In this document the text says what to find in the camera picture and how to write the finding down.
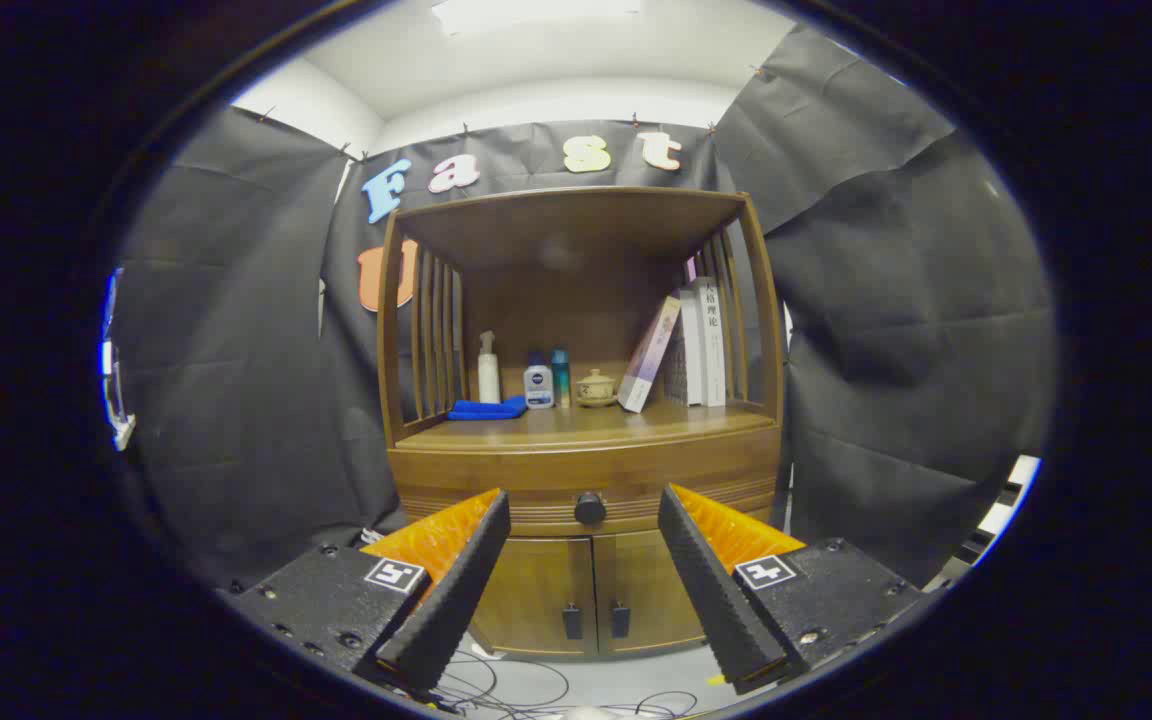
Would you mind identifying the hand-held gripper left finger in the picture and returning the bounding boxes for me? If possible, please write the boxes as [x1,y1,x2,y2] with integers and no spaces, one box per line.
[221,488,513,696]

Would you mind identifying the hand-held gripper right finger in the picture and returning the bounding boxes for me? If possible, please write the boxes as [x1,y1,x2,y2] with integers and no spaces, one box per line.
[658,484,927,696]

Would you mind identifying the wooden drawer with black knob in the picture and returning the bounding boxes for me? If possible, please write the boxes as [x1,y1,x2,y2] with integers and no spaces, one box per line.
[388,425,782,536]

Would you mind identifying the wooden cabinet door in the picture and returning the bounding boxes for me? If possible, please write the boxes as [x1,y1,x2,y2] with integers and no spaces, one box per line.
[593,530,707,656]
[471,535,597,659]

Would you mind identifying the wooden countertop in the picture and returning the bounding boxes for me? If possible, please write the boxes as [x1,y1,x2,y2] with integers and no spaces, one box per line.
[398,400,777,451]

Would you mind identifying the brown wooden cabinet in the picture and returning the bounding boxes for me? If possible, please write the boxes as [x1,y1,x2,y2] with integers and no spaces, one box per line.
[376,186,787,661]

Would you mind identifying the blue folded cloth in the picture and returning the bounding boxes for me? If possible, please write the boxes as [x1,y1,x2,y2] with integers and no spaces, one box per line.
[448,396,529,421]

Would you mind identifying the white pump bottle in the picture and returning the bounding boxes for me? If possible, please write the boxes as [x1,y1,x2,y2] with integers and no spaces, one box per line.
[477,330,502,404]

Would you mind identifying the white bottle with blue cap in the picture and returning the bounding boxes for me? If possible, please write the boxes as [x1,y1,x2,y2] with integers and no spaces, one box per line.
[523,351,555,410]

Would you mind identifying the dark patterned cover book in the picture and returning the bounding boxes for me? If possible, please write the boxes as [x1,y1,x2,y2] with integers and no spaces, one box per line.
[663,288,705,407]

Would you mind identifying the pink and white book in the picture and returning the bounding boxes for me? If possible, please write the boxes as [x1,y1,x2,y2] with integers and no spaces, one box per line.
[618,296,683,414]

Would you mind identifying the white and black panel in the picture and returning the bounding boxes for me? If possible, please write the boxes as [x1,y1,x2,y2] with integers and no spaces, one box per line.
[921,455,1042,591]

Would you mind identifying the ceiling light panel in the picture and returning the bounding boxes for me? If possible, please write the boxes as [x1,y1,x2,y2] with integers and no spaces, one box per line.
[431,0,642,36]

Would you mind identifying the black floor cables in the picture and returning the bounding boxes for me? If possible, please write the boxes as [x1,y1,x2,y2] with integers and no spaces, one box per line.
[431,645,702,719]

